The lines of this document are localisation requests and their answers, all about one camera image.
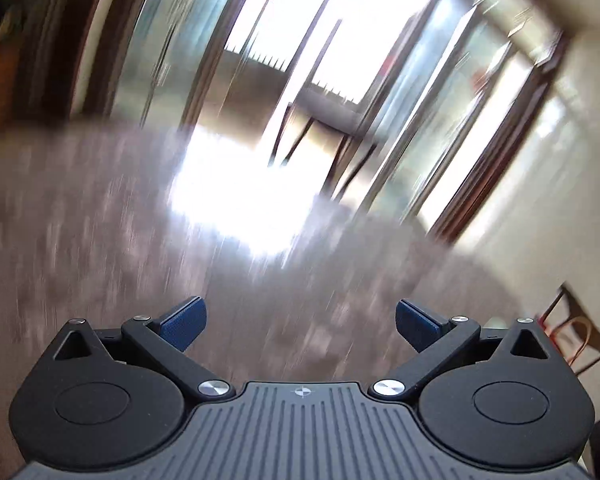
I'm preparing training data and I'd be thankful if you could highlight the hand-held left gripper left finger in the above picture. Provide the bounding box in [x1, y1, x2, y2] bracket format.
[42, 296, 236, 404]

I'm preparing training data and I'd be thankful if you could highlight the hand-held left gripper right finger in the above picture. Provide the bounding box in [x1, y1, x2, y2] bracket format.
[369, 298, 563, 404]

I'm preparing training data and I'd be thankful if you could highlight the glass sliding door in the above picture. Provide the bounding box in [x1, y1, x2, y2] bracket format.
[357, 0, 568, 248]
[77, 0, 266, 133]

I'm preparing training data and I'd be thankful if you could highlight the dark wooden chair by door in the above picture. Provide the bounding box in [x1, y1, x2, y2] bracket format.
[270, 101, 378, 196]

